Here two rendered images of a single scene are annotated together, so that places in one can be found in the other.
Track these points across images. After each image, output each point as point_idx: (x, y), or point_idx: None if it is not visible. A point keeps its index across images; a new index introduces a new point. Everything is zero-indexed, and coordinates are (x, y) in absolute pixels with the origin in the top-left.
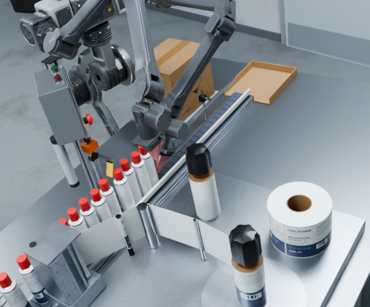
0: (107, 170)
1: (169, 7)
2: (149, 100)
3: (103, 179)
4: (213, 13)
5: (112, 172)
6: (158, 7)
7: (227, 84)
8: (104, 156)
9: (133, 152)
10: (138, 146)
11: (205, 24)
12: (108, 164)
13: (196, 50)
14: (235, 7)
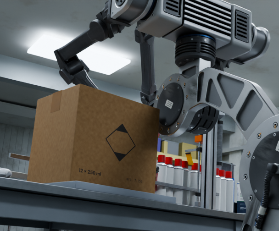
0: (192, 160)
1: (98, 41)
2: (150, 102)
3: (195, 162)
4: (78, 58)
5: (187, 161)
6: (110, 38)
7: (29, 156)
8: (192, 149)
9: (170, 156)
10: (165, 155)
11: (87, 66)
12: (189, 155)
13: (97, 87)
14: (55, 57)
